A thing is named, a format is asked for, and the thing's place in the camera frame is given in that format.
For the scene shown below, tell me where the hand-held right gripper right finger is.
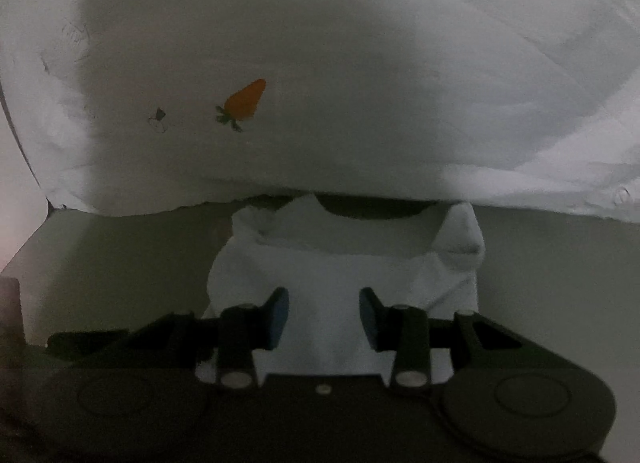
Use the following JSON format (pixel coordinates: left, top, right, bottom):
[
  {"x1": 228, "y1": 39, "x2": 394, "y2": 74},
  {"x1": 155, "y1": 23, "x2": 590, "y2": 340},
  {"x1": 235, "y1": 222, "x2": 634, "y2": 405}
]
[{"x1": 359, "y1": 287, "x2": 557, "y2": 389}]

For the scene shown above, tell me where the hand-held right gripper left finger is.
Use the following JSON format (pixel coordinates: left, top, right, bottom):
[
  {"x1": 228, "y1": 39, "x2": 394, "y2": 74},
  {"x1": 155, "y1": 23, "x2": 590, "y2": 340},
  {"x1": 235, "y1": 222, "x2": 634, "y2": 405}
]
[{"x1": 75, "y1": 287, "x2": 292, "y2": 390}]

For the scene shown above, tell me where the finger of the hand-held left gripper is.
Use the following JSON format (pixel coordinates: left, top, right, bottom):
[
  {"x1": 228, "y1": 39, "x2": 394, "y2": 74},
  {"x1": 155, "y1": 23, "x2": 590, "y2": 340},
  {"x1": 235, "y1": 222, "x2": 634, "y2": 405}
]
[{"x1": 46, "y1": 329, "x2": 130, "y2": 360}]

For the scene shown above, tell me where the pale printed t-shirt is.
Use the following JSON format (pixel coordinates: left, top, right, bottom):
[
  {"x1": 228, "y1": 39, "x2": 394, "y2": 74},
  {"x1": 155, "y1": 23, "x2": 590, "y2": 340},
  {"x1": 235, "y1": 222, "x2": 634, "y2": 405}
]
[{"x1": 195, "y1": 193, "x2": 487, "y2": 386}]

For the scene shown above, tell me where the carrot printed hanging sheet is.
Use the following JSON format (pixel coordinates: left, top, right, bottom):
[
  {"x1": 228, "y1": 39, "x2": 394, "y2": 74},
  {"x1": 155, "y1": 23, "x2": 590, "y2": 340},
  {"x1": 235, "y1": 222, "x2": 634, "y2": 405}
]
[{"x1": 0, "y1": 0, "x2": 640, "y2": 218}]

